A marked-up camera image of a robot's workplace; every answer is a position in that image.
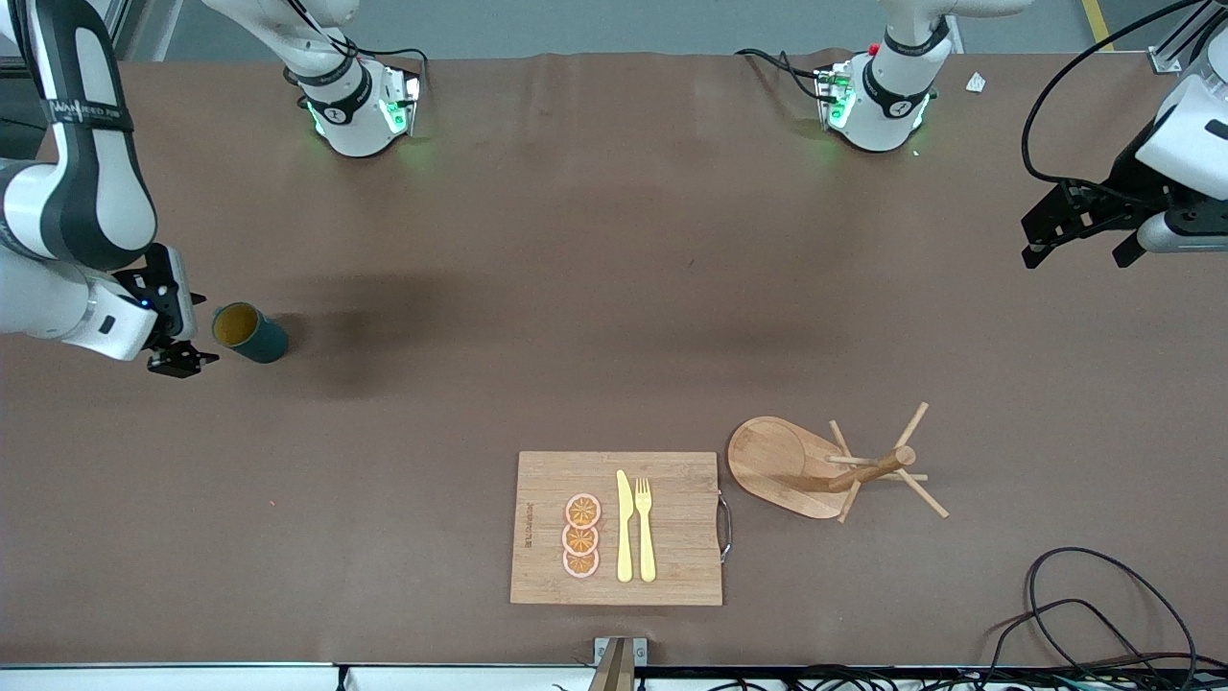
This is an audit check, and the teal ribbed cup with handle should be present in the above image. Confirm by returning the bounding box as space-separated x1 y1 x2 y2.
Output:
212 302 290 364

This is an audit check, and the wooden mug tree stand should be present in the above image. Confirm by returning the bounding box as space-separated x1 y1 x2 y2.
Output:
726 402 950 524

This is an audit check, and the yellow plastic knife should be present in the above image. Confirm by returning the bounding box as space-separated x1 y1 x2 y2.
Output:
616 469 635 584

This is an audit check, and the yellow plastic fork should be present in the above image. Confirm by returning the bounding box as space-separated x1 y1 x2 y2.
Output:
634 477 657 584

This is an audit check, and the bamboo cutting board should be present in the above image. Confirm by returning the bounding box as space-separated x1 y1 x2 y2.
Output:
509 451 733 607

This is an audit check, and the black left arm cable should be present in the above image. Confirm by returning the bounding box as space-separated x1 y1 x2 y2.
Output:
1020 0 1210 193

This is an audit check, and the aluminium frame profile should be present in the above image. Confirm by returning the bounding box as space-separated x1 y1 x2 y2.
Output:
1146 0 1228 74

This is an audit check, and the white table edge rail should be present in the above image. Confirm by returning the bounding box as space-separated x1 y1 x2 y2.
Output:
0 660 797 691

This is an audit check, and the black left base cable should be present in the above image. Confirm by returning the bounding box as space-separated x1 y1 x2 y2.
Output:
734 48 831 102

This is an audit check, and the black base cable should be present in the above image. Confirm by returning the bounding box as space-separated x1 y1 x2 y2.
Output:
341 34 430 97
734 48 831 102

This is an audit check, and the black right base cable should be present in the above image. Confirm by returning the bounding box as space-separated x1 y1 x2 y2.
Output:
341 34 430 97

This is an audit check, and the black cable bundle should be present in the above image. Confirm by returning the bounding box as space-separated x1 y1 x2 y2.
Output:
710 665 1228 691

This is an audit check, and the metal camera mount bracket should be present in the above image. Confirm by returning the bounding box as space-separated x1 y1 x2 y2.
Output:
594 636 648 691

